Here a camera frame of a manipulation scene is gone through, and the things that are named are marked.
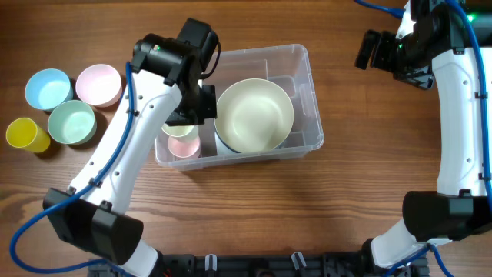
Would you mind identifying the cream cup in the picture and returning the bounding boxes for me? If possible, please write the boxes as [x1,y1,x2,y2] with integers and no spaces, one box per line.
[161,124,198,142]

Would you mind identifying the pink cup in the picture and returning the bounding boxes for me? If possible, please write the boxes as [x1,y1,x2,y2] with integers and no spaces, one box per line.
[168,137,201,159]

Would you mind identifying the cream plate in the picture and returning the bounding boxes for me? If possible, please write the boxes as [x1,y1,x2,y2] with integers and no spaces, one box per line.
[214,78,294,153]

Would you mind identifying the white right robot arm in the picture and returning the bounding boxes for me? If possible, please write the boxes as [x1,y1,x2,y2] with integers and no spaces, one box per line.
[355,0,491,275]

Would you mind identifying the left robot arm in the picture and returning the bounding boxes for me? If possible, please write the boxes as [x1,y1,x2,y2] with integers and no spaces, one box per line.
[43,31,221,276]

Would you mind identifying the white label in bin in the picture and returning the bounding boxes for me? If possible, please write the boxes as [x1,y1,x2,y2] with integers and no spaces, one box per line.
[214,132,235,155]

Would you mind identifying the clear plastic storage bin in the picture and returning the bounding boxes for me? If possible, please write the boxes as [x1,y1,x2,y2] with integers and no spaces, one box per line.
[155,44,324,171]

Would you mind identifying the pink bowl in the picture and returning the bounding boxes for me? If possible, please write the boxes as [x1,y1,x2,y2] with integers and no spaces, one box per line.
[75,64,122,108]

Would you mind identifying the mint green bowl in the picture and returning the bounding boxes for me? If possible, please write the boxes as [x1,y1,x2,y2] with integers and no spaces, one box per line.
[48,100,97,145]

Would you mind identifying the light blue bowl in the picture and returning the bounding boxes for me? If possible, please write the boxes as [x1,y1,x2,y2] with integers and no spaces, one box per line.
[25,68,74,112]

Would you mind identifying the yellow cup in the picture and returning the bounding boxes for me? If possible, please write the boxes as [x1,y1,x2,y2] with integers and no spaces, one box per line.
[5,118,51,153]

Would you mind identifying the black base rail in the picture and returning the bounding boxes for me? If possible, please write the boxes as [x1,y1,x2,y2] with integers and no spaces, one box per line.
[88,252,430,277]

